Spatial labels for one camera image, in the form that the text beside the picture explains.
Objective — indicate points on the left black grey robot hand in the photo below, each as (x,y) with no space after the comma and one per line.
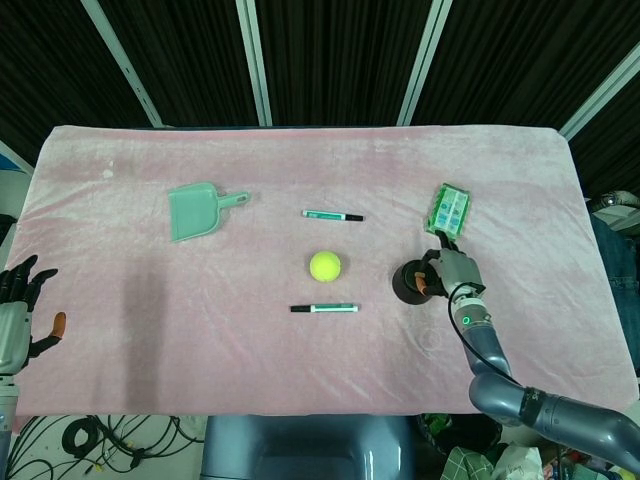
(12,325)

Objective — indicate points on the right black grey robot hand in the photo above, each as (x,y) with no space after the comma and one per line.
(457,272)

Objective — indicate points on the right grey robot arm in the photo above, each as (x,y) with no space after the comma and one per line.
(550,406)

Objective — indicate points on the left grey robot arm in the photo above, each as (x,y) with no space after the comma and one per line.
(6,400)

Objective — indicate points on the black round cup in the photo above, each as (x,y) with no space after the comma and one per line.
(405,291)

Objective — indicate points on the green tissue pack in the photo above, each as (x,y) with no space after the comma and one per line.
(450,210)

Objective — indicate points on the green white marker black cap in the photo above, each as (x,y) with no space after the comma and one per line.
(330,308)
(325,215)

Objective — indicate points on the yellow tennis ball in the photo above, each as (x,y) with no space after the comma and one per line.
(325,266)

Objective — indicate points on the green patterned bag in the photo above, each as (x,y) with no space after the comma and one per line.
(435,427)

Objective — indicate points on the blue jeans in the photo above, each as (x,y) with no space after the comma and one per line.
(617,280)

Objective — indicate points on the white blue side panel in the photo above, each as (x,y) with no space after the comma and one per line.
(12,160)

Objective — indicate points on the pink plush table cloth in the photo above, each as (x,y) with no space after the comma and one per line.
(200,325)

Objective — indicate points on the checkered cloth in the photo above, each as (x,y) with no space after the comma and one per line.
(467,462)

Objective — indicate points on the white plastic bag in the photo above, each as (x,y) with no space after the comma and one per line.
(517,462)

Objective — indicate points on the green plastic dustpan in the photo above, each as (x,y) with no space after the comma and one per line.
(192,212)

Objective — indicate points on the blue grey robot torso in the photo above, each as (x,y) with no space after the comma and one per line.
(300,450)

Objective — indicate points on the black curtain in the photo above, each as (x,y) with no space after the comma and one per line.
(340,55)

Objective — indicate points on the white frame post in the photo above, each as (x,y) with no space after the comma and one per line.
(255,65)
(125,65)
(425,65)
(600,85)

